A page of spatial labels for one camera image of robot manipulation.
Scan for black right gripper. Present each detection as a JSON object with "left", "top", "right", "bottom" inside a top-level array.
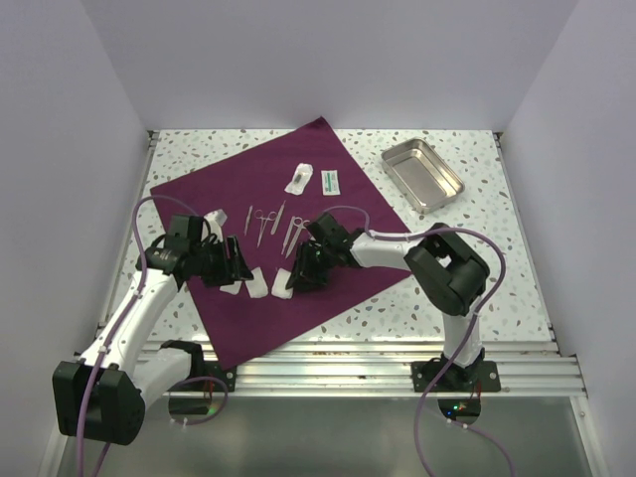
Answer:
[{"left": 286, "top": 240, "right": 337, "bottom": 293}]

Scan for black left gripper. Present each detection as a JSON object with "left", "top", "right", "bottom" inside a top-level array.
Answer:
[{"left": 190, "top": 235, "right": 252, "bottom": 287}]

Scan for white gauze pad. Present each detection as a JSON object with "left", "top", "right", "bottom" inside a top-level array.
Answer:
[
  {"left": 245, "top": 267, "right": 269, "bottom": 299},
  {"left": 271, "top": 268, "right": 293, "bottom": 299},
  {"left": 220, "top": 281, "right": 243, "bottom": 295}
]

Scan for stainless steel tray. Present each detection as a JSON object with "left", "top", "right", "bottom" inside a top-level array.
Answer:
[{"left": 381, "top": 138, "right": 465, "bottom": 214}]

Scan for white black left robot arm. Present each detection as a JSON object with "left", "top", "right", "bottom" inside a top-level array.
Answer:
[{"left": 53, "top": 210, "right": 253, "bottom": 445}]

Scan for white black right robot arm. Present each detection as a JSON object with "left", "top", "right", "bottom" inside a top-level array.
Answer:
[{"left": 285, "top": 212, "right": 490, "bottom": 391}]

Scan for steel surgical scissors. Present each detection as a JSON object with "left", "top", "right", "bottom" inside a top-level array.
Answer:
[{"left": 284, "top": 217, "right": 309, "bottom": 257}]

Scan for clear blister pack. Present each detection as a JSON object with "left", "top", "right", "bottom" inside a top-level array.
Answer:
[{"left": 284, "top": 163, "right": 313, "bottom": 196}]

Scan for steel tweezers upper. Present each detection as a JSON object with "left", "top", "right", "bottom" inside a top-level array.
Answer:
[{"left": 270, "top": 201, "right": 286, "bottom": 236}]

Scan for steel forceps with rings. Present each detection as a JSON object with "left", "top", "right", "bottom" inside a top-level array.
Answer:
[{"left": 254, "top": 210, "right": 277, "bottom": 247}]

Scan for purple cloth mat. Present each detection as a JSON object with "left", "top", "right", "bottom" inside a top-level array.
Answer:
[{"left": 151, "top": 118, "right": 408, "bottom": 367}]

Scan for green white suture packet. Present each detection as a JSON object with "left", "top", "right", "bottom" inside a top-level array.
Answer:
[{"left": 321, "top": 170, "right": 341, "bottom": 197}]

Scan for steel probe handle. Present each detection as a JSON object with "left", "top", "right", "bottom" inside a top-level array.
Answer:
[{"left": 281, "top": 217, "right": 297, "bottom": 254}]

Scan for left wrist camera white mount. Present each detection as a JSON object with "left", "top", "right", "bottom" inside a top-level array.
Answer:
[{"left": 204, "top": 209, "right": 228, "bottom": 241}]

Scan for short steel scalpel handle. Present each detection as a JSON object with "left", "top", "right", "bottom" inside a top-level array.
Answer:
[{"left": 243, "top": 205, "right": 254, "bottom": 237}]

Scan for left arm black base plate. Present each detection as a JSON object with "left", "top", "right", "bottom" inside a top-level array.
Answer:
[{"left": 205, "top": 361, "right": 238, "bottom": 393}]

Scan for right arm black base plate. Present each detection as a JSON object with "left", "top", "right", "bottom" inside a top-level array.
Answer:
[{"left": 410, "top": 358, "right": 502, "bottom": 393}]

